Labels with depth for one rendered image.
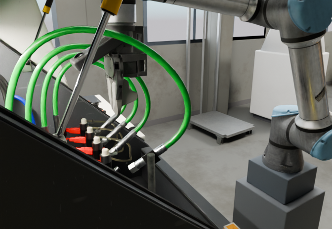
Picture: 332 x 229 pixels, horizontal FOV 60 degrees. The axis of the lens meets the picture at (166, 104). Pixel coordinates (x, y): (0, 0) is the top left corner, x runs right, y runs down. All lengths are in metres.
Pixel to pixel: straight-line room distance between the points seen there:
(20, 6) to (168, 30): 2.92
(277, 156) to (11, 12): 1.00
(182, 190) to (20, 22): 0.69
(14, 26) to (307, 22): 0.81
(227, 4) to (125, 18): 0.34
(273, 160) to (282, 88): 2.88
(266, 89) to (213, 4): 3.33
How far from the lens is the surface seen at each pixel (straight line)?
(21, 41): 0.99
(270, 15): 0.89
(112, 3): 0.33
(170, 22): 3.79
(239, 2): 0.89
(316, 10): 0.84
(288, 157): 1.15
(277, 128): 1.11
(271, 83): 4.08
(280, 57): 3.96
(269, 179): 1.17
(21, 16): 0.99
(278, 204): 1.16
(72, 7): 3.30
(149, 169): 0.63
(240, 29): 4.61
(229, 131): 3.47
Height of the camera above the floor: 1.45
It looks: 18 degrees down
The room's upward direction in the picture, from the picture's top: straight up
